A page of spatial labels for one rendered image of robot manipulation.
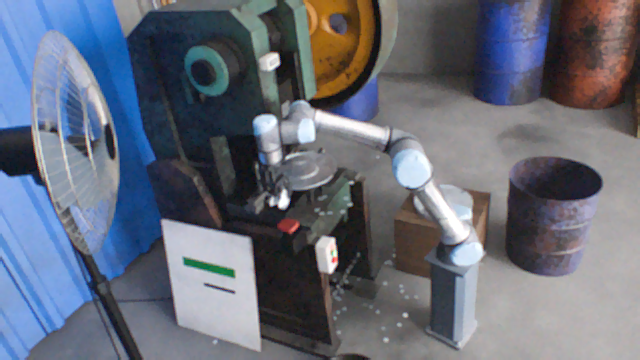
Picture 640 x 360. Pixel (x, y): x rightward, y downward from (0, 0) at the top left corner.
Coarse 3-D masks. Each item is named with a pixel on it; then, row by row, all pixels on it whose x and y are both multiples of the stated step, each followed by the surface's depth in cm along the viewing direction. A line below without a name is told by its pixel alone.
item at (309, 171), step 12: (288, 156) 216; (300, 156) 216; (312, 156) 214; (324, 156) 213; (300, 168) 206; (312, 168) 205; (324, 168) 204; (336, 168) 202; (300, 180) 199; (312, 180) 198; (324, 180) 196
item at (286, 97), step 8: (280, 80) 191; (288, 80) 192; (280, 88) 187; (288, 88) 192; (280, 96) 188; (288, 96) 193; (288, 104) 194; (256, 144) 199; (288, 144) 195; (296, 144) 198
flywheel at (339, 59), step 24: (312, 0) 202; (336, 0) 198; (360, 0) 190; (312, 24) 205; (360, 24) 197; (312, 48) 214; (336, 48) 209; (360, 48) 200; (336, 72) 215; (360, 72) 206
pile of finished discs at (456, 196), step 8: (448, 192) 250; (456, 192) 249; (464, 192) 248; (416, 200) 247; (448, 200) 243; (456, 200) 243; (464, 200) 242; (472, 200) 241; (416, 208) 242; (424, 208) 240; (424, 216) 238
